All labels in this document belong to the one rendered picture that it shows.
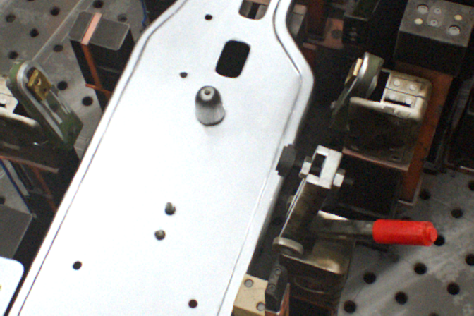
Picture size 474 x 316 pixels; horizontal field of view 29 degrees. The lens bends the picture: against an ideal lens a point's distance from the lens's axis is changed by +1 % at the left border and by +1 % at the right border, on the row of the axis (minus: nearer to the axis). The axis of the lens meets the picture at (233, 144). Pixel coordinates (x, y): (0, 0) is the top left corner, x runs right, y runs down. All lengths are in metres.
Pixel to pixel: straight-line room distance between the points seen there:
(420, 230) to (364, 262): 0.47
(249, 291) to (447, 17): 0.34
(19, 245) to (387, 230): 0.41
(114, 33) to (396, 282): 0.51
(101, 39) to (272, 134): 0.25
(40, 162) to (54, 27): 0.44
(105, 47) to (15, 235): 0.25
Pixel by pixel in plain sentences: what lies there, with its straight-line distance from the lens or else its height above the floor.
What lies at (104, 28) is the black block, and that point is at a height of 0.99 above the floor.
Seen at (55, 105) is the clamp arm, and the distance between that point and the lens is 1.02.
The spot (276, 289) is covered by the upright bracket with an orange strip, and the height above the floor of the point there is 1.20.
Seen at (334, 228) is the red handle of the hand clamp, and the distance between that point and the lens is 0.87.
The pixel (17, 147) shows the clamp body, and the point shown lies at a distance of 1.10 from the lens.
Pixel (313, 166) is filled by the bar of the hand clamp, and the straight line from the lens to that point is 0.77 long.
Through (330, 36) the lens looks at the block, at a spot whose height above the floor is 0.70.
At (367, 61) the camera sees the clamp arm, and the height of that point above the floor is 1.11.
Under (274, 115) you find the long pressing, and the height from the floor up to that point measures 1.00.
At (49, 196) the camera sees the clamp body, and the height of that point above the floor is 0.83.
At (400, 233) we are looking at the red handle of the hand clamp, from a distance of 0.83.
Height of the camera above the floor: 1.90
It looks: 63 degrees down
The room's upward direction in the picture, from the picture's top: 6 degrees counter-clockwise
